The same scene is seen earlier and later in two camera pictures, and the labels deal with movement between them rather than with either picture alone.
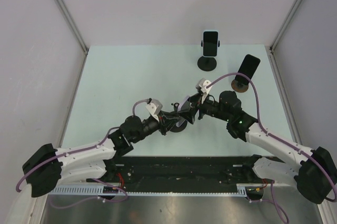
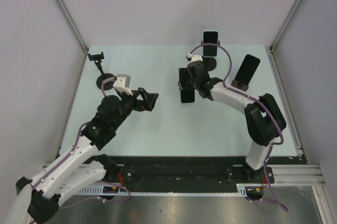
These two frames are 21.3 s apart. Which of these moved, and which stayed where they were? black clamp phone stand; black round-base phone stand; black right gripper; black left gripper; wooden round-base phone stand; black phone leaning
Moved: black round-base phone stand; black right gripper; black left gripper
Stayed: black clamp phone stand; wooden round-base phone stand; black phone leaning
